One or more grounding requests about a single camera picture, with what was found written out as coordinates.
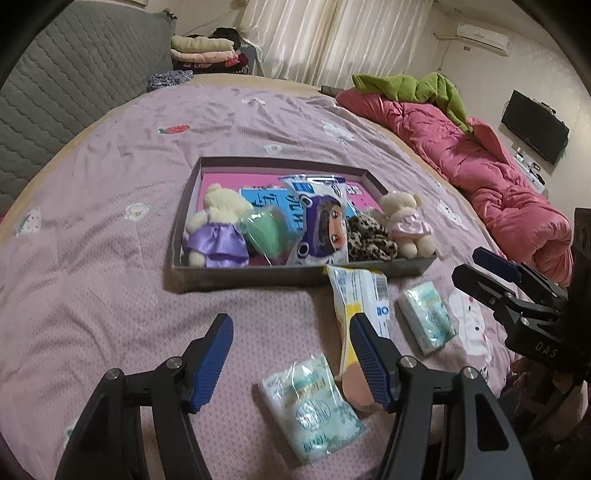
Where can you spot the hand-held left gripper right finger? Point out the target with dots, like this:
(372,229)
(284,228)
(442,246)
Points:
(369,364)

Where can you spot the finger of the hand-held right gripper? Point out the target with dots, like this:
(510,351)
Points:
(485,288)
(496,265)

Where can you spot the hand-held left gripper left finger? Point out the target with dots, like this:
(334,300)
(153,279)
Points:
(210,364)

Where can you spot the green tissue pack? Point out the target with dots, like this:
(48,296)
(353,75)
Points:
(427,318)

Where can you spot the yellow and white snack packet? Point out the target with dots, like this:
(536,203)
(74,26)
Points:
(355,290)

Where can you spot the clear tissue pack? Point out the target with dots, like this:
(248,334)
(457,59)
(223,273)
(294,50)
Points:
(309,410)

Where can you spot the shallow brown cardboard box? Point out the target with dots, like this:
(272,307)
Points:
(258,279)

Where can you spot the teddy bear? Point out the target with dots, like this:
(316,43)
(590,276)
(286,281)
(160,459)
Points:
(217,240)
(406,224)

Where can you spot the leopard print scrunchie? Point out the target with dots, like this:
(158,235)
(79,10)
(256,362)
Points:
(369,240)

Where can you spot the mint green sponge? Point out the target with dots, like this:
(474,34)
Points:
(265,230)

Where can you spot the purple cartoon snack packet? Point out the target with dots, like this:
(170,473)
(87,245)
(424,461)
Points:
(318,226)

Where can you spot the pink quilt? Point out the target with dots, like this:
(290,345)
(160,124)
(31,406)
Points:
(461,147)

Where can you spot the green blanket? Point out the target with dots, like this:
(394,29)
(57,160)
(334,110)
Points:
(415,87)

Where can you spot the pink printed bed sheet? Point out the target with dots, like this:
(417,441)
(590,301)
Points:
(115,161)

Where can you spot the white air conditioner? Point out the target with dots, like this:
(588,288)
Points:
(482,39)

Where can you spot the cream curtain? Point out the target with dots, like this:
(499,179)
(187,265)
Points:
(323,37)

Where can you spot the dark patterned cloth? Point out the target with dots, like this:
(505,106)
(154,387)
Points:
(168,81)

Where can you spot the pink folded cloth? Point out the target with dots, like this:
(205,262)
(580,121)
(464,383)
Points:
(207,56)

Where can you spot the beige folded cloth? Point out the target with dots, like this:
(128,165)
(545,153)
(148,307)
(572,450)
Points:
(198,44)

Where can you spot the grey quilted headboard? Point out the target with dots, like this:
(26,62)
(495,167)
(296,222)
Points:
(69,69)

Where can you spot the black garment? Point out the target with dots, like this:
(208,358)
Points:
(226,34)

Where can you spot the black wall television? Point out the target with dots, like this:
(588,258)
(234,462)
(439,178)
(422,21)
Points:
(533,124)

